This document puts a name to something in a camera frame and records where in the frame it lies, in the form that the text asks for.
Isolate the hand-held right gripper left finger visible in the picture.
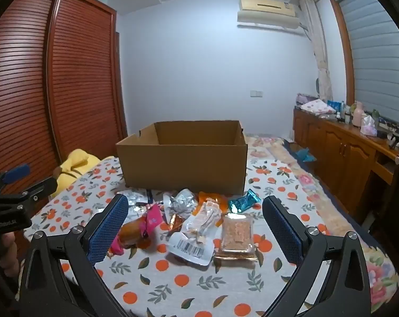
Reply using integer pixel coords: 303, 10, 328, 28
20, 194, 129, 317

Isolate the folded spotted cloth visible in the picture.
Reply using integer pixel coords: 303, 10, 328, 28
300, 98, 337, 114

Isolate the pale patterned curtain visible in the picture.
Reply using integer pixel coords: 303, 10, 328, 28
298, 0, 334, 101

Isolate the pink bottle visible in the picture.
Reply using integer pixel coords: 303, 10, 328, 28
352, 102, 365, 127

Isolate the brown cardboard box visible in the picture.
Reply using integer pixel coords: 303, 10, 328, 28
116, 120, 247, 196

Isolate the brown slatted wooden wardrobe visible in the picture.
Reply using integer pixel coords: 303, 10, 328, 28
0, 0, 128, 185

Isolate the wooden sideboard cabinet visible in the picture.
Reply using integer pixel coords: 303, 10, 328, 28
292, 106, 399, 225

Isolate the orange snack packet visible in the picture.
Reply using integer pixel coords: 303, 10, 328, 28
192, 192, 227, 218

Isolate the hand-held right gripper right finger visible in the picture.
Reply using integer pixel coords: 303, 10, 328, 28
262, 195, 376, 317

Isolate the white barcode snack pouch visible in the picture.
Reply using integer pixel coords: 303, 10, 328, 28
167, 200, 221, 267

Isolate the yellow plush toy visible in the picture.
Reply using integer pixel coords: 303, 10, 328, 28
53, 149, 101, 199

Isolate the orange fruit print blanket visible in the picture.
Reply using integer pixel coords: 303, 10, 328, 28
23, 157, 372, 317

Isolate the teal cloth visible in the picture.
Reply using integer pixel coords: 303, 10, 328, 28
294, 148, 315, 163

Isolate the teal foil snack packet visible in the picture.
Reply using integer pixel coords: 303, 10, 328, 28
228, 189, 262, 213

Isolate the wall air conditioner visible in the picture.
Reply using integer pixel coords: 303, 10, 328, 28
236, 0, 301, 29

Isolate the silver snack packet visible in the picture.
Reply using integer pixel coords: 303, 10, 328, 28
162, 189, 199, 220

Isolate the pink brown bun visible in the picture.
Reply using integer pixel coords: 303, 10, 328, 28
108, 204, 164, 255

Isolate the grey window blind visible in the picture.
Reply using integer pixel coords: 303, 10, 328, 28
335, 0, 399, 133

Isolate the clear pack of brown cake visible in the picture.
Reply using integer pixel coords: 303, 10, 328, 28
213, 213, 257, 261

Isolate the person's left hand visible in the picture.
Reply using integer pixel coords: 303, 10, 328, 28
0, 229, 21, 277

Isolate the small copper foil packet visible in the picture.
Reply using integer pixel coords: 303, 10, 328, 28
168, 214, 187, 233

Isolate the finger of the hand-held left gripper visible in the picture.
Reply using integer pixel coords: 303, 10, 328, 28
0, 164, 31, 196
0, 178, 59, 209

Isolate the purple floral bag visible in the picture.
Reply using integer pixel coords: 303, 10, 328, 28
296, 93, 319, 104

